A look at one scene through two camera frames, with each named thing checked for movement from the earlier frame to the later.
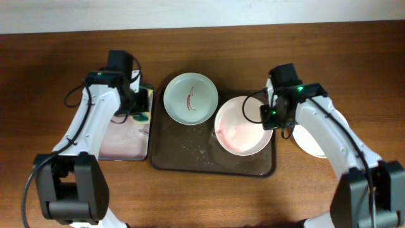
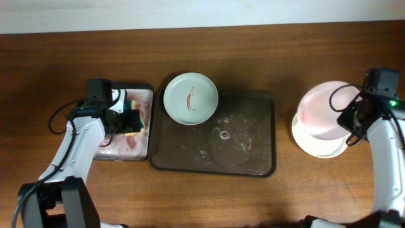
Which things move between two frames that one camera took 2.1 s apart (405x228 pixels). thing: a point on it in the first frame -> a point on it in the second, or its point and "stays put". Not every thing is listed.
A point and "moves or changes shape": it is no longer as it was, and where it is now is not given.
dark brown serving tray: x=181 y=149 stays put
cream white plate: x=305 y=141 stays put
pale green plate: x=190 y=98 stays put
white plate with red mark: x=238 y=126 moves or changes shape
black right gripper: x=267 y=122 -> x=342 y=120
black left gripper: x=145 y=102 -> x=131 y=121
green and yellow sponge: x=143 y=118 moves or changes shape
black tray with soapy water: x=128 y=139 stays put
